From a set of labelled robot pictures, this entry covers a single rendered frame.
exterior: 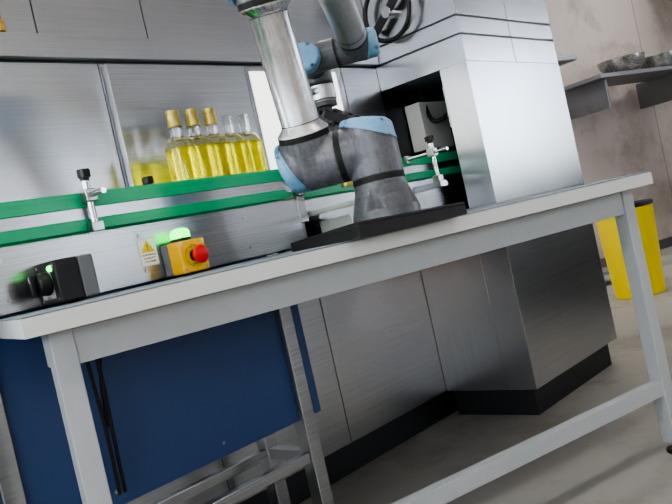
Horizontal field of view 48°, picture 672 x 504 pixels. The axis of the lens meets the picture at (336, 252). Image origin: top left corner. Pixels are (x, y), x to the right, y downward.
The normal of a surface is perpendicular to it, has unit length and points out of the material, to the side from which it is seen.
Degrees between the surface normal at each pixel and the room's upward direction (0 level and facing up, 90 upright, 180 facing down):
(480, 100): 90
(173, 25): 90
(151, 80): 90
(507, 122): 90
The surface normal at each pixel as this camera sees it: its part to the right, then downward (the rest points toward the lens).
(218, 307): 0.51, -0.09
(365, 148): -0.18, 0.02
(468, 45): 0.72, -0.15
